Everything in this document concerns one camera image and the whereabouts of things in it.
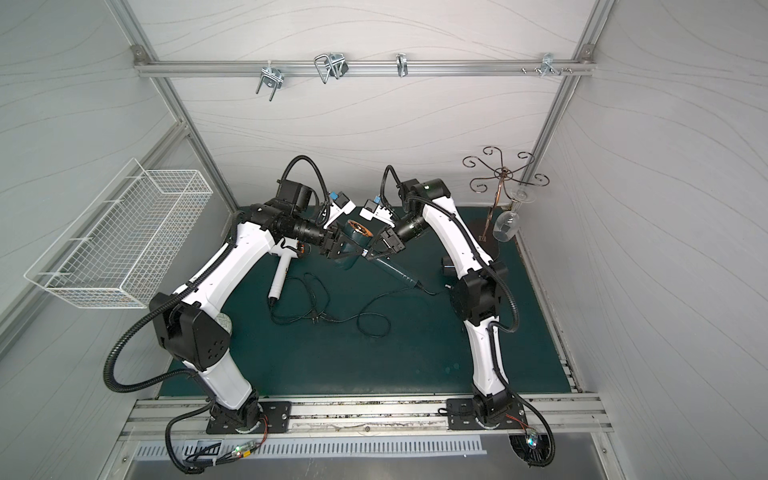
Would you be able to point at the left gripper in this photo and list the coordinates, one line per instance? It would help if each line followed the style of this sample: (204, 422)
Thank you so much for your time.
(334, 242)

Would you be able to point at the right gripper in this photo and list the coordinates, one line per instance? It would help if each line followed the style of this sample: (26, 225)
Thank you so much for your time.
(387, 240)

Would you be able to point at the dark green hair dryer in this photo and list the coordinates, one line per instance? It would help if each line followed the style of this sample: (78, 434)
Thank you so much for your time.
(363, 236)

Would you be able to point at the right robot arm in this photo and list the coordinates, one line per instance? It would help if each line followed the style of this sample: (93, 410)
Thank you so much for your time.
(480, 298)

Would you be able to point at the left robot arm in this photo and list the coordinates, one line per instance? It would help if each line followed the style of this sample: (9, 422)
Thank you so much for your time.
(185, 322)

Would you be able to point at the white hair dryer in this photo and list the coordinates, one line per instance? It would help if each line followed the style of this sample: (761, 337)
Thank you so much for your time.
(286, 250)

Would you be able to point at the clear wine glass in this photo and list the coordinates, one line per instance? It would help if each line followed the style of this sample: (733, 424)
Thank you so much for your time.
(507, 223)

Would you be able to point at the metal glass holder stand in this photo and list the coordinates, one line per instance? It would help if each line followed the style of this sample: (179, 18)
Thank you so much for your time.
(506, 183)

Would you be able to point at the patterned ceramic bowl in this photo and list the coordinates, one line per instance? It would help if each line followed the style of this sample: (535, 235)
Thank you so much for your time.
(225, 322)

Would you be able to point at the green table mat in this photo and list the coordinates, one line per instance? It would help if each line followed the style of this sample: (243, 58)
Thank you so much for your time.
(353, 332)

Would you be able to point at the small metal clamp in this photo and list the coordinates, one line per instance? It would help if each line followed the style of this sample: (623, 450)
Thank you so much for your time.
(401, 65)

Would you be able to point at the white vent strip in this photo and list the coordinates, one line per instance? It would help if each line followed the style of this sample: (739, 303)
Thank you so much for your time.
(325, 447)

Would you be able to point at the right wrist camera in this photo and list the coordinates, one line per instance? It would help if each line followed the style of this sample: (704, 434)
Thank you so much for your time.
(374, 209)

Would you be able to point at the metal hook bracket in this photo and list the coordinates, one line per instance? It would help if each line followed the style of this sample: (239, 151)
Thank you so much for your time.
(271, 79)

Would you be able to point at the metal u-bolt bracket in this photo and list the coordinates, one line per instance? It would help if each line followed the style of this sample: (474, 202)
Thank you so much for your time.
(331, 65)

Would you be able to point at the white wire basket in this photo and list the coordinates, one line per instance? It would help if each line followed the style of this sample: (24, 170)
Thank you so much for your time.
(115, 254)

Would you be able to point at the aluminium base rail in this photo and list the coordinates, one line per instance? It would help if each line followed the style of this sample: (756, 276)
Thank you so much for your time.
(314, 416)

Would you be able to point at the metal bolt bracket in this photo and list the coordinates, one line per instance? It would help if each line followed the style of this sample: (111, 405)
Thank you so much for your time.
(548, 66)

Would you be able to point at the aluminium top rail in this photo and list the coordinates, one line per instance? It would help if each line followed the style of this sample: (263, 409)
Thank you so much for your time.
(357, 68)

